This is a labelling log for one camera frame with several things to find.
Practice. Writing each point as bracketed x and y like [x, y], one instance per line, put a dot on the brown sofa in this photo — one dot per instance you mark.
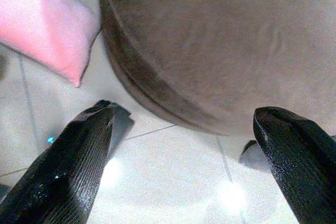
[223, 45]

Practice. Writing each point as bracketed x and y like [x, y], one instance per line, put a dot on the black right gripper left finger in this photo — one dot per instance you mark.
[60, 176]

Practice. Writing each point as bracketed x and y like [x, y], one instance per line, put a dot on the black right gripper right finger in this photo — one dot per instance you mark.
[302, 169]

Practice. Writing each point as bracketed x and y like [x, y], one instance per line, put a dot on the pink pillow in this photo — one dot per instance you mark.
[47, 24]

